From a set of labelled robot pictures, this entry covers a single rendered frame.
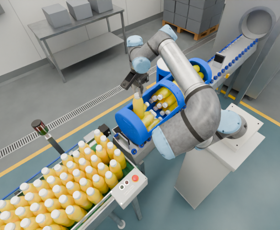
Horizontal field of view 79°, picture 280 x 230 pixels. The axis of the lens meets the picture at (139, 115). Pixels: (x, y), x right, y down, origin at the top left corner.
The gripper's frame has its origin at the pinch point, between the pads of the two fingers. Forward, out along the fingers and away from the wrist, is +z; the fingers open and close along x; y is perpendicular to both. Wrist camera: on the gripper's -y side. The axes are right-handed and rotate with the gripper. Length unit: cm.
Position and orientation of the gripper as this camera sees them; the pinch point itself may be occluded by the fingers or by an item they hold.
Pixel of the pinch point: (137, 95)
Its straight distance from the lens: 105.5
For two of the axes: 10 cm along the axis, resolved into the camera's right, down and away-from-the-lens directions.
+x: -7.0, -5.3, 4.8
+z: 0.7, 6.2, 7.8
